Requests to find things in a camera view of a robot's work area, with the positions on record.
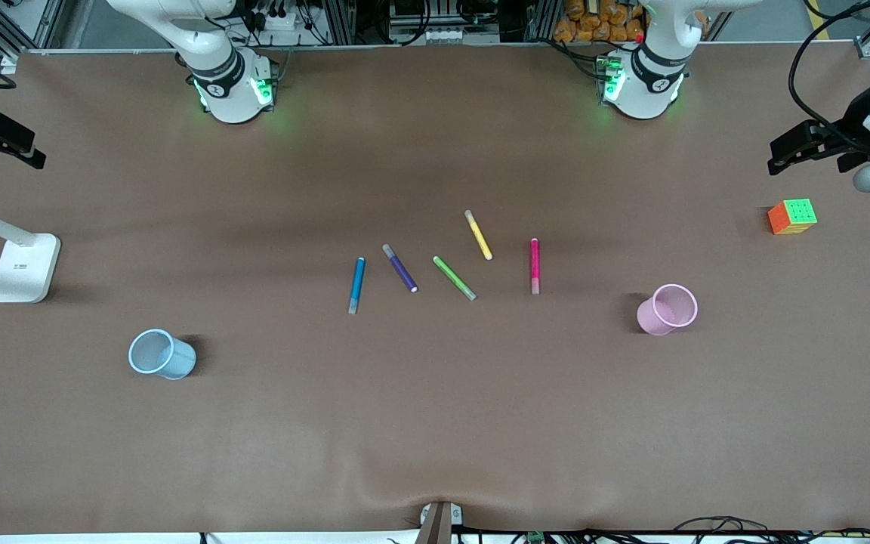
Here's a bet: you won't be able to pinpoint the blue marker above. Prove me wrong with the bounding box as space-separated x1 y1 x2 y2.
348 257 367 316

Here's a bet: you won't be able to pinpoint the colourful puzzle cube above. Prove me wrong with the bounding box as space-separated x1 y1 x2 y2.
767 198 819 236

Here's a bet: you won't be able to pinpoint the pink mesh cup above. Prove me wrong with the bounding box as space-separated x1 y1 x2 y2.
636 283 700 338

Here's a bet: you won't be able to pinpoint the bag of orange items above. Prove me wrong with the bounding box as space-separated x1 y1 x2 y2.
552 0 646 45

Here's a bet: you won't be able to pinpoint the light blue mesh cup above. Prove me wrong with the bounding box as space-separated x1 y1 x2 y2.
128 328 198 381

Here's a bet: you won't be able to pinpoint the white power strip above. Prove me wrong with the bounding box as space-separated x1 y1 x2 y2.
249 8 301 33

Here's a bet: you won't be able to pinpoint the yellow marker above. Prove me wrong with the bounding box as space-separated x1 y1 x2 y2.
463 209 495 262

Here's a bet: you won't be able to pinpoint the green marker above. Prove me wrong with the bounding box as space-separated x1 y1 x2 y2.
432 255 478 302

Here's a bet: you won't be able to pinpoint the white connector block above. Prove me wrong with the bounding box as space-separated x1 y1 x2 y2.
389 26 498 45

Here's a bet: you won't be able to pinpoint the purple marker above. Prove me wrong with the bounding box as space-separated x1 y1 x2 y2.
381 243 419 295

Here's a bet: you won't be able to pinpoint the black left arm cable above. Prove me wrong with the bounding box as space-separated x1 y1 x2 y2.
787 0 870 146

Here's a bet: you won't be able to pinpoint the black table edge cables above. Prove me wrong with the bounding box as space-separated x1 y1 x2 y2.
673 515 870 544

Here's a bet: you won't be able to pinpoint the metal table edge bracket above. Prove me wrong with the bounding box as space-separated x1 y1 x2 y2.
413 499 465 544

